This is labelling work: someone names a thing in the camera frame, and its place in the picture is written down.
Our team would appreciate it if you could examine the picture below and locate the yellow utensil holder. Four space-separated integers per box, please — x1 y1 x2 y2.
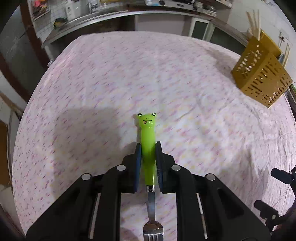
231 31 292 108

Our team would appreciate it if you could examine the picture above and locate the cream chopstick bundle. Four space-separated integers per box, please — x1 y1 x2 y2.
282 43 290 68

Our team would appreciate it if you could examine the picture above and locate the kitchen counter cabinet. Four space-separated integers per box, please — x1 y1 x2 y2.
42 6 248 48

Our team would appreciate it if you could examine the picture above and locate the green frog handle fork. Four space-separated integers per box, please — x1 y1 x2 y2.
137 113 164 240

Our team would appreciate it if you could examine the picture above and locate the pink floral tablecloth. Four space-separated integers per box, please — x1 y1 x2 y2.
13 32 295 232

